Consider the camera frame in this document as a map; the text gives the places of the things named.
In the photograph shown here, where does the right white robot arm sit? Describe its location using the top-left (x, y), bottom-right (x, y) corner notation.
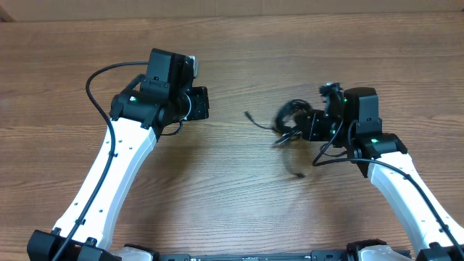
top-left (294, 84), bottom-right (463, 260)

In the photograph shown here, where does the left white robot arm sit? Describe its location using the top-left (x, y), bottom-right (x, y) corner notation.
top-left (27, 49), bottom-right (209, 261)

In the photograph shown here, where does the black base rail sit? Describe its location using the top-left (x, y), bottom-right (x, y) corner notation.
top-left (157, 250), bottom-right (349, 261)

